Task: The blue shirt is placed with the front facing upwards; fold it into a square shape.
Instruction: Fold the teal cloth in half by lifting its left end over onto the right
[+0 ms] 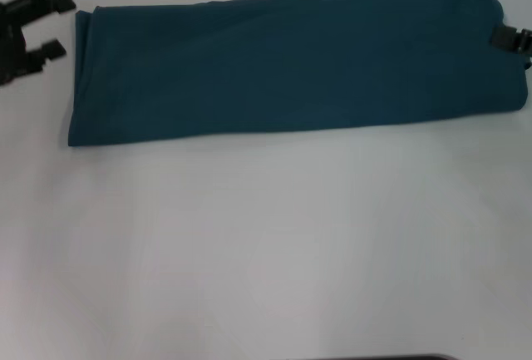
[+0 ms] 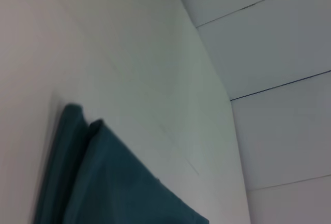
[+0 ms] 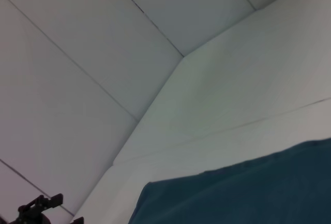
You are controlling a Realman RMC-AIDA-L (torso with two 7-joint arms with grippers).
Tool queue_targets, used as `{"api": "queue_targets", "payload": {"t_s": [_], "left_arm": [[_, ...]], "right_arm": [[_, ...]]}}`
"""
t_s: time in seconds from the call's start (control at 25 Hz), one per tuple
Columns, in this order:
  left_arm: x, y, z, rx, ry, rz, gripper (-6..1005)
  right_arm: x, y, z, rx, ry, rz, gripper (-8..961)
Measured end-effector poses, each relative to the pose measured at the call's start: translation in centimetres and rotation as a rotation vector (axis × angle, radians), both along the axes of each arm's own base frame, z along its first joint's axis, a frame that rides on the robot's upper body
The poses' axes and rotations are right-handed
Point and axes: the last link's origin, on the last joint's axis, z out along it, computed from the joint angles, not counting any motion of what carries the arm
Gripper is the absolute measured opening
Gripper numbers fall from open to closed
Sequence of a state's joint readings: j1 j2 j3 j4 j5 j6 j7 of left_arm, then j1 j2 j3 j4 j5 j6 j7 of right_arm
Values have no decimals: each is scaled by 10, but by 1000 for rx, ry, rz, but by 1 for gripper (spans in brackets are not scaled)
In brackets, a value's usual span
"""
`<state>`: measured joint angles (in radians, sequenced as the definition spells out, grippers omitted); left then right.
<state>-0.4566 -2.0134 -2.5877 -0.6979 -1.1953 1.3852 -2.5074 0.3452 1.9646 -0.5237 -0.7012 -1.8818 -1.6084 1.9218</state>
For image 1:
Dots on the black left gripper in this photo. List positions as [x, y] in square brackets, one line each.
[10, 44]

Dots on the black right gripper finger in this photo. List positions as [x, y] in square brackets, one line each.
[505, 37]

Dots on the teal blue printed t-shirt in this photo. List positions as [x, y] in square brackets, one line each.
[291, 73]

